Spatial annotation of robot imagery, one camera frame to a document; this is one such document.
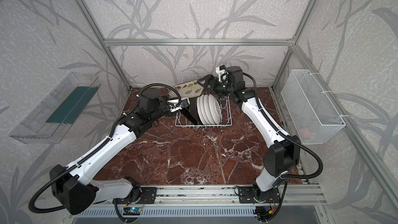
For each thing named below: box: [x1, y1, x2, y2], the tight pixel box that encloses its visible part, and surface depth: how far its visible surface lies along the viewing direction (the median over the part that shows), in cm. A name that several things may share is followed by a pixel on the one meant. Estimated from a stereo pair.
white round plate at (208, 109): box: [203, 93, 216, 125], surface depth 90 cm
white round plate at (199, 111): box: [196, 96, 207, 125], surface depth 89 cm
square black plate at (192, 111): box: [186, 97, 202, 126], surface depth 88 cm
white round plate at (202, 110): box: [199, 94, 211, 125], surface depth 90 cm
